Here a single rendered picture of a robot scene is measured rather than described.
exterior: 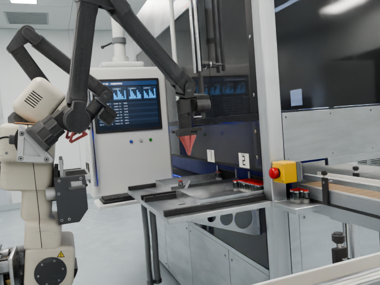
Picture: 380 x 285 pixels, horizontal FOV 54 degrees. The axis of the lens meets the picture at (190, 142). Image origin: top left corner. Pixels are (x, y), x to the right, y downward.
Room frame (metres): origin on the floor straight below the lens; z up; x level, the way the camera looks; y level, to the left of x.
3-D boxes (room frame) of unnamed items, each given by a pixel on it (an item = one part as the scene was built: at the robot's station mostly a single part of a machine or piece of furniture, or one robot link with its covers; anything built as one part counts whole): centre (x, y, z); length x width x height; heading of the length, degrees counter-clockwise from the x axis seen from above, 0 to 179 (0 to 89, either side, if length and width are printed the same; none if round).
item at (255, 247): (2.33, 0.08, 0.73); 1.98 x 0.01 x 0.25; 20
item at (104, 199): (2.04, 0.31, 0.82); 0.40 x 0.14 x 0.02; 112
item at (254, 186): (1.53, -0.23, 0.91); 0.18 x 0.02 x 0.05; 21
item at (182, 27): (2.03, -0.04, 1.51); 0.47 x 0.01 x 0.59; 20
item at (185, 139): (1.37, 0.00, 1.12); 0.07 x 0.07 x 0.09; 20
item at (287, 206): (1.30, -0.37, 0.87); 0.14 x 0.13 x 0.02; 110
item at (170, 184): (1.81, -0.01, 0.90); 0.34 x 0.26 x 0.04; 110
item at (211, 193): (1.49, -0.13, 0.90); 0.34 x 0.26 x 0.04; 111
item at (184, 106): (1.37, 0.01, 1.25); 0.07 x 0.06 x 0.07; 118
